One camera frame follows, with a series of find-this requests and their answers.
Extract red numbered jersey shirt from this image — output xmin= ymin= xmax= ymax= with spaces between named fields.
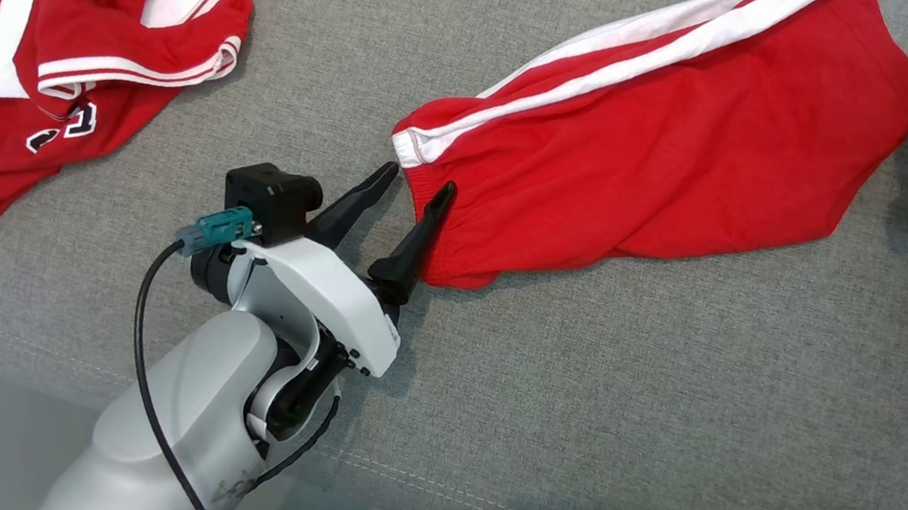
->
xmin=0 ymin=0 xmax=255 ymax=261

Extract left teal-plug black cable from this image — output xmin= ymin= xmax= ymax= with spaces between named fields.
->
xmin=110 ymin=195 xmax=263 ymax=510

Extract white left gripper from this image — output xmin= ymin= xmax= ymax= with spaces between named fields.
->
xmin=220 ymin=144 xmax=461 ymax=386

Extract red white-striped shorts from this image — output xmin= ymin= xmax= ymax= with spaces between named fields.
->
xmin=375 ymin=0 xmax=908 ymax=347

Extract grey fabric sofa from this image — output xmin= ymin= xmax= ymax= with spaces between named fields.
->
xmin=0 ymin=0 xmax=908 ymax=510

